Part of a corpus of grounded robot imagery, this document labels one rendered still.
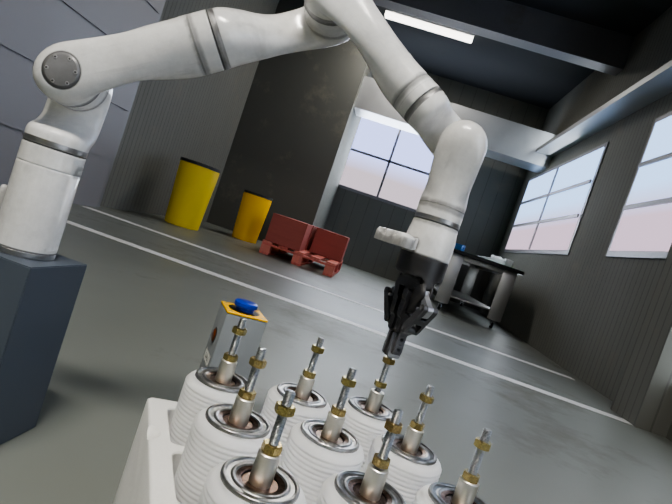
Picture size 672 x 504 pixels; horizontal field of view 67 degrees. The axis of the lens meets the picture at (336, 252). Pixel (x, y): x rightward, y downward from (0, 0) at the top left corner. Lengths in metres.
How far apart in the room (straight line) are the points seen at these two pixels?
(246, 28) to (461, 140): 0.37
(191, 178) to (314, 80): 2.87
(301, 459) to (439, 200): 0.39
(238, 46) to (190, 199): 4.75
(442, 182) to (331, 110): 6.80
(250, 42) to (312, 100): 6.75
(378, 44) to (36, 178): 0.55
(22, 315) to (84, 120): 0.32
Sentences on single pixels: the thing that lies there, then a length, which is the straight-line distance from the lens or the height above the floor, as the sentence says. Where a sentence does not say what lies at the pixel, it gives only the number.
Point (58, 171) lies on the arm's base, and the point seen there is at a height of 0.44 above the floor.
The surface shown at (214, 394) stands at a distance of 0.68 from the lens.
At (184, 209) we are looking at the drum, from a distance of 5.57.
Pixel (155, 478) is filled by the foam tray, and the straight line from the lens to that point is 0.62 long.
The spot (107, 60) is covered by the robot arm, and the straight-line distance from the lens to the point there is 0.86.
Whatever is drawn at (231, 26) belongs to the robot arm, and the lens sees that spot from 0.85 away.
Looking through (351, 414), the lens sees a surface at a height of 0.24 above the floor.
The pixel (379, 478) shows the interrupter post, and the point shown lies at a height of 0.27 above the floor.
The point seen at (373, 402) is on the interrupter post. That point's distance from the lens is 0.80.
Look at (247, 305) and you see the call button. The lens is 0.85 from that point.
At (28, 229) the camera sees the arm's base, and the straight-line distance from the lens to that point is 0.89.
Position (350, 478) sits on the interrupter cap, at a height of 0.25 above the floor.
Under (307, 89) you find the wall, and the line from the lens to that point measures 7.65.
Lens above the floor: 0.49
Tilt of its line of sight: 2 degrees down
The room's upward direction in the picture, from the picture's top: 19 degrees clockwise
